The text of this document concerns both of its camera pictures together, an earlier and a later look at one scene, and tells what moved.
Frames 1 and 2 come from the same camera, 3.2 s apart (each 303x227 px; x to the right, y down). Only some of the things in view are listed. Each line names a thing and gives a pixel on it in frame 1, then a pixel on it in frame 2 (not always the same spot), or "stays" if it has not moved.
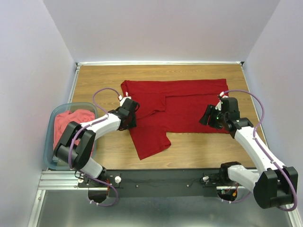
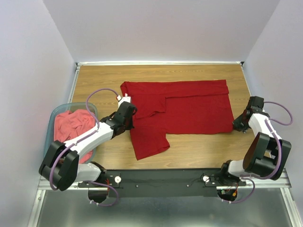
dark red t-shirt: x=170 y=106 stays
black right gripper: x=210 y=111 -> x=236 y=126
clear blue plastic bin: x=50 y=161 stays
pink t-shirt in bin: x=61 y=119 stays
